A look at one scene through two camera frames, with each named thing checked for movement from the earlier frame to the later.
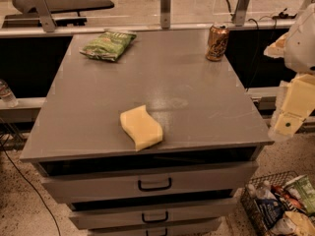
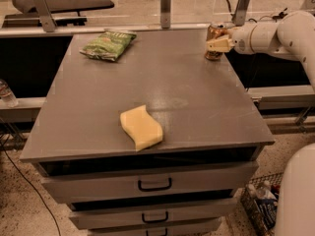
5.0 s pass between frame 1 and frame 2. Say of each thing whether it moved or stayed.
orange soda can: stayed
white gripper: moved
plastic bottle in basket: stayed
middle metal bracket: stayed
